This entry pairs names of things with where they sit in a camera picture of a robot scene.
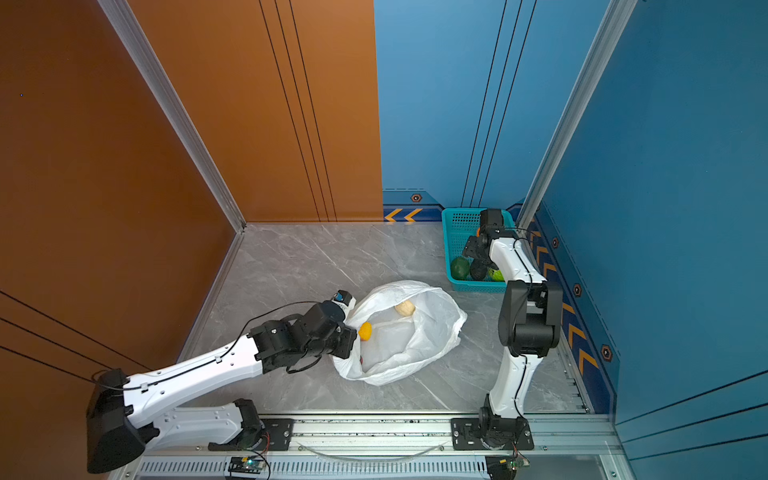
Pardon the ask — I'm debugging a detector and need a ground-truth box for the dark green avocado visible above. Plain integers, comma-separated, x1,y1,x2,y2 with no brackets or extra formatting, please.
449,256,471,281

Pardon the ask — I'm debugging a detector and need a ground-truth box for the yellow fruit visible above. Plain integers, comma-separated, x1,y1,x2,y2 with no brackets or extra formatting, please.
358,322,373,342

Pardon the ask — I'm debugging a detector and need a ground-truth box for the green fruit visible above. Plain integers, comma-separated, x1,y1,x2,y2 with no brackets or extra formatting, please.
488,269,505,282

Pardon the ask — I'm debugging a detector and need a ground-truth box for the white plastic bag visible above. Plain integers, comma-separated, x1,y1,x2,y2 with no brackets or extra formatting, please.
332,280,467,386

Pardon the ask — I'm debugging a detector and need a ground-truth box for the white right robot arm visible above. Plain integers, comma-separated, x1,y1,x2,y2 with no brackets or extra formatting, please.
464,234,563,450

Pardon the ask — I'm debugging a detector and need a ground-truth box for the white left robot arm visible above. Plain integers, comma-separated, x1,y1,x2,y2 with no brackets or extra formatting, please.
86,290,357,474

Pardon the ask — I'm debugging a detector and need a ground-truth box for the teal plastic basket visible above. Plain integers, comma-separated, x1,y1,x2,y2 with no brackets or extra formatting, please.
442,208,546,294

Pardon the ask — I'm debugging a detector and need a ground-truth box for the left circuit board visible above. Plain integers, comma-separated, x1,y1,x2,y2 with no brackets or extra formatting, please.
227,455,271,479

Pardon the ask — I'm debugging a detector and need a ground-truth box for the circuit board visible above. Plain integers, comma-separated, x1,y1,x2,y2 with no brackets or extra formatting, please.
227,455,271,479
485,455,530,480

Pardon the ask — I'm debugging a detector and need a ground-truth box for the right circuit board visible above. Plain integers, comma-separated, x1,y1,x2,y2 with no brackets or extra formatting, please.
485,455,530,480

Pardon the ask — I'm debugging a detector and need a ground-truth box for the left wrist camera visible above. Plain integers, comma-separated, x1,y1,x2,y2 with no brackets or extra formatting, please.
332,290,356,310

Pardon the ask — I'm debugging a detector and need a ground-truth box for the aluminium front rail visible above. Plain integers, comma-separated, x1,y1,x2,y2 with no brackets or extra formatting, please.
107,410,637,480

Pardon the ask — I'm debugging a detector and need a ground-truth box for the aluminium corner post right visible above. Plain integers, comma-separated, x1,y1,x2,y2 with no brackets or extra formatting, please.
516,0,637,230

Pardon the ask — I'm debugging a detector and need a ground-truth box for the aluminium corner post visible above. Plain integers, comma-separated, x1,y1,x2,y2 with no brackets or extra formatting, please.
516,0,637,230
98,0,246,234

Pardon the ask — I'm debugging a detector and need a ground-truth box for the aluminium corner post left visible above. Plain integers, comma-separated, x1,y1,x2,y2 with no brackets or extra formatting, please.
98,0,246,234

